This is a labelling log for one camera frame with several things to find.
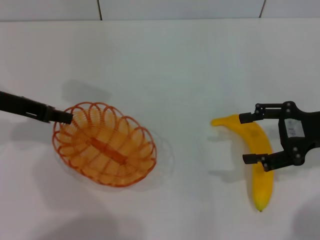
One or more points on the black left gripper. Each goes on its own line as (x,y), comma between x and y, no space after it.
(20,106)

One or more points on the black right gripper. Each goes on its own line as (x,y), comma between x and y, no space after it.
(310,130)

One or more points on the yellow banana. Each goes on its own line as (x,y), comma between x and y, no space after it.
(262,185)

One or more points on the orange woven plastic basket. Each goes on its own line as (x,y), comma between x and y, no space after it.
(105,150)

